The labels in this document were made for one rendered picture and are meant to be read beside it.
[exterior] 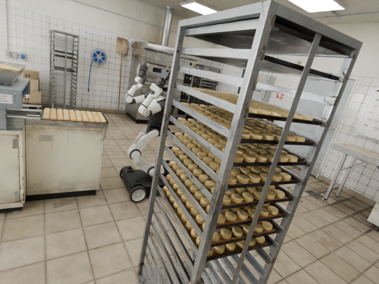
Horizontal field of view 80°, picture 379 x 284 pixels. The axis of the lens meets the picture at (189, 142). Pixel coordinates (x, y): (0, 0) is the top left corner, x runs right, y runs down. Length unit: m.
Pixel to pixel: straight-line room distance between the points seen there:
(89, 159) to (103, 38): 4.44
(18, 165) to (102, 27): 4.78
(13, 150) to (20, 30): 4.37
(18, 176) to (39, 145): 0.33
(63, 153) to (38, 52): 4.16
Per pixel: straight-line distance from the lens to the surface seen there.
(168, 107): 1.27
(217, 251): 1.12
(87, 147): 2.63
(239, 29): 0.88
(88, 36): 6.58
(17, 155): 2.46
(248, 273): 1.51
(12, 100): 2.30
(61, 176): 2.75
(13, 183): 2.59
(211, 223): 0.89
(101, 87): 6.71
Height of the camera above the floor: 1.60
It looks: 17 degrees down
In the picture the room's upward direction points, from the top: 12 degrees clockwise
